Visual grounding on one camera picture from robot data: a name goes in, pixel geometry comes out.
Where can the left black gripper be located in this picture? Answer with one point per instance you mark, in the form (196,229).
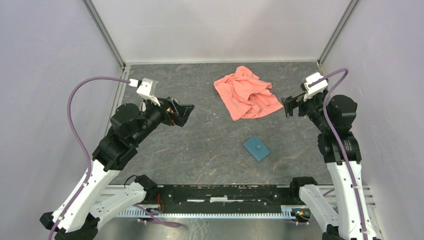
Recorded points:
(180,112)

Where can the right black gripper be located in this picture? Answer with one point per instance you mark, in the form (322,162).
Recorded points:
(289,102)

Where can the blue card holder wallet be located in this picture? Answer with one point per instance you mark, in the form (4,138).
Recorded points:
(256,148)

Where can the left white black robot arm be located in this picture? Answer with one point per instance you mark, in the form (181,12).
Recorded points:
(81,216)

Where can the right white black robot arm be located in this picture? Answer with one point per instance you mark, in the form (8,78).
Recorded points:
(350,219)

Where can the pink crumpled cloth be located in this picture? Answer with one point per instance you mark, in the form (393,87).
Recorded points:
(246,96)

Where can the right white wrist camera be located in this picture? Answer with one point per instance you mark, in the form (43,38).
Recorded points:
(312,85)

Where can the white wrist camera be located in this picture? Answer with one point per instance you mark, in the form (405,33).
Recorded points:
(145,88)
(312,85)

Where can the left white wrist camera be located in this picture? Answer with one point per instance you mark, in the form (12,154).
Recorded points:
(145,88)

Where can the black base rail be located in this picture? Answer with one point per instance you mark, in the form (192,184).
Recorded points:
(222,199)

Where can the white slotted cable duct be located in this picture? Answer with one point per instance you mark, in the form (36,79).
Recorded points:
(283,212)

